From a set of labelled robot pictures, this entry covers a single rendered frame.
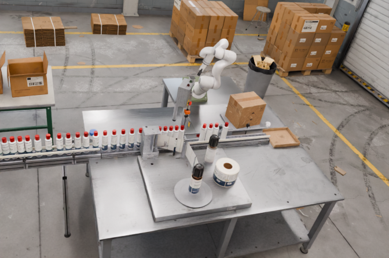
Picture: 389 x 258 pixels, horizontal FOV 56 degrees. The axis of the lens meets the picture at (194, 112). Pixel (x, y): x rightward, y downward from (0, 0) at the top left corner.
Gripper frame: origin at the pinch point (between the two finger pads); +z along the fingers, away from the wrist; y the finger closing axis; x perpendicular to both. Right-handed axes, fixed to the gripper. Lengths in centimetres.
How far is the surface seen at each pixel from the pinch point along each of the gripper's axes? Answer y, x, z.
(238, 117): 41, 58, -7
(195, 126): 60, 27, 18
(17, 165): 186, -78, 43
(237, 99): 30, 48, -17
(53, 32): -132, -255, 174
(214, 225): 120, 92, 59
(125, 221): 195, 18, 15
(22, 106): 114, -129, 69
